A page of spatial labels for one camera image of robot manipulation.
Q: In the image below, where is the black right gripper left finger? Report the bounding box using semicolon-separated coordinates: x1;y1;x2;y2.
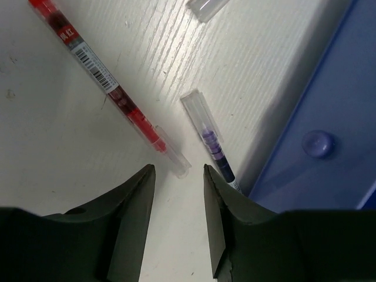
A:
1;164;155;281

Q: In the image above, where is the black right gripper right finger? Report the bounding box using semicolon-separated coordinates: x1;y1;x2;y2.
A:
203;165;375;281

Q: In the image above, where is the blue wide bottom drawer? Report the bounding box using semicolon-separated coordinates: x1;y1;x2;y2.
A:
249;1;375;213

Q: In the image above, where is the red pen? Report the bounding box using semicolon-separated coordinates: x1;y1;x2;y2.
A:
29;1;191;179

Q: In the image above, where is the blue white pen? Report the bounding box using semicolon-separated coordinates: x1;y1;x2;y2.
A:
180;89;241;192

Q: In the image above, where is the dark blue capped pen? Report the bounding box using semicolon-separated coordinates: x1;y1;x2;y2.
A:
186;0;229;23

